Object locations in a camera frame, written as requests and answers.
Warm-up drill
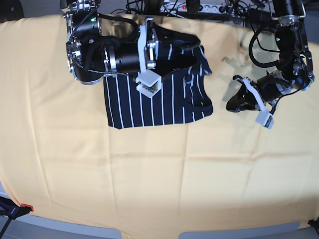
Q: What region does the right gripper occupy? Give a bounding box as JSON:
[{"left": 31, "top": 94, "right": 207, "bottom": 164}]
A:
[{"left": 104, "top": 23, "right": 201, "bottom": 77}]

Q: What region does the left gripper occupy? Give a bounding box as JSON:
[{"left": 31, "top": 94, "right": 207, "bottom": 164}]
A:
[{"left": 226, "top": 71, "right": 291, "bottom": 113}]

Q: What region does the navy white striped T-shirt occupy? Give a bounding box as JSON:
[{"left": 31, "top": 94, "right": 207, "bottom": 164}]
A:
[{"left": 103, "top": 45, "right": 213, "bottom": 129}]

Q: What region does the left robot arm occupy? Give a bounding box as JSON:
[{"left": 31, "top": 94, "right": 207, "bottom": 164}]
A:
[{"left": 226, "top": 0, "right": 315, "bottom": 114}]

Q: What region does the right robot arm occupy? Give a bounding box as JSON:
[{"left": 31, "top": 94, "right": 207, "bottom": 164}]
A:
[{"left": 60, "top": 0, "right": 200, "bottom": 87}]

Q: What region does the white power strip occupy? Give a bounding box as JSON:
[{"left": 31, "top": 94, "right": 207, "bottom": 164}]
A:
[{"left": 159, "top": 0, "right": 235, "bottom": 15}]

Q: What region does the black power adapter box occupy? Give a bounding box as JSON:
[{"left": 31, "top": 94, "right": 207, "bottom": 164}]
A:
[{"left": 245, "top": 8, "right": 278, "bottom": 28}]

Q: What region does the black clamp right corner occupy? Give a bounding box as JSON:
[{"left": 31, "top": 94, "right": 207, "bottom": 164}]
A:
[{"left": 308, "top": 219, "right": 319, "bottom": 230}]

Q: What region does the yellow table cloth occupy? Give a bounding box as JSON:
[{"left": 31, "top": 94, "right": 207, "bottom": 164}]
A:
[{"left": 0, "top": 15, "right": 319, "bottom": 239}]

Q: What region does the blue clamp with red tip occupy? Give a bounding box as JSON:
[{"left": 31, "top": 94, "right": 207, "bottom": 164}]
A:
[{"left": 0, "top": 197, "right": 34, "bottom": 238}]

